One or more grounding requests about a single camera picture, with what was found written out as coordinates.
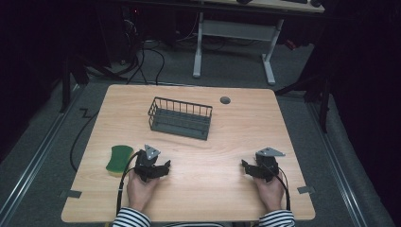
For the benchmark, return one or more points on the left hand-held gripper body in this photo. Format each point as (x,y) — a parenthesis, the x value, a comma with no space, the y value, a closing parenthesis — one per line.
(145,163)

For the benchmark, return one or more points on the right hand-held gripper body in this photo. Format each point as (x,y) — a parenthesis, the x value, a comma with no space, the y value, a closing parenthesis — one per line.
(267,163)

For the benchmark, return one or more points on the person's left hand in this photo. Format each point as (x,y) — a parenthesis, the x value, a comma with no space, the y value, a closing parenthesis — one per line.
(140,190)

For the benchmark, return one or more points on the person's right hand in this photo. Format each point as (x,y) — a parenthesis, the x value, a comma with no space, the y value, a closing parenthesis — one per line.
(271,194)

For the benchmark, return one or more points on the green and yellow sponge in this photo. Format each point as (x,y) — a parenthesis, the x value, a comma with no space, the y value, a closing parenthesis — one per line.
(119,159)

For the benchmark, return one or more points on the grey tape piece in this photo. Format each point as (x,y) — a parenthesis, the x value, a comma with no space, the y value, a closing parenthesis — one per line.
(305,189)
(73,194)

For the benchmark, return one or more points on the grey round table grommet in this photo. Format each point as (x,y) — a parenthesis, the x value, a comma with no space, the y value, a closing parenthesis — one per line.
(225,100)

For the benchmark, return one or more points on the black metal stand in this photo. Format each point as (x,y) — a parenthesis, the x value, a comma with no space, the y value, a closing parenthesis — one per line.
(323,104)
(65,82)

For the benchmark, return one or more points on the red object under desk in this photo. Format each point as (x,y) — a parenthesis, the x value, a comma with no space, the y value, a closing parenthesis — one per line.
(290,44)

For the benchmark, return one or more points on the dark computer tower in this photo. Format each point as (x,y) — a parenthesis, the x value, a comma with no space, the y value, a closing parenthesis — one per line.
(131,31)

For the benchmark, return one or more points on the white-legged wooden desk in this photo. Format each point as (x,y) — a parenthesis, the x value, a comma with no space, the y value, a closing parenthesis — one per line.
(233,30)

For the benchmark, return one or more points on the metal floor rail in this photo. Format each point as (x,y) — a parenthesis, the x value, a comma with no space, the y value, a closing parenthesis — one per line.
(34,160)
(337,164)

